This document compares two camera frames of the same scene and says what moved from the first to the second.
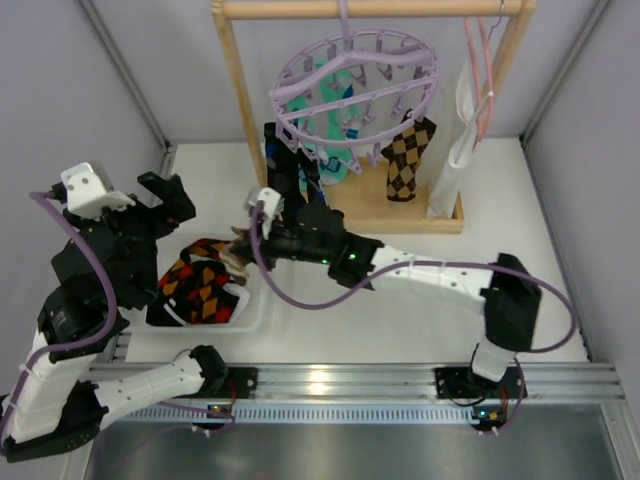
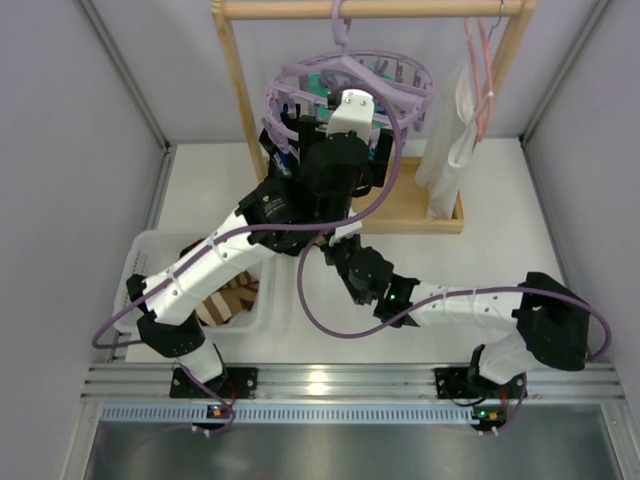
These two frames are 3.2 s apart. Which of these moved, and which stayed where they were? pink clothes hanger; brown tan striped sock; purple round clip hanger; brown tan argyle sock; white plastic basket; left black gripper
Moved: left black gripper; purple round clip hanger; brown tan striped sock; brown tan argyle sock
Stayed: white plastic basket; pink clothes hanger
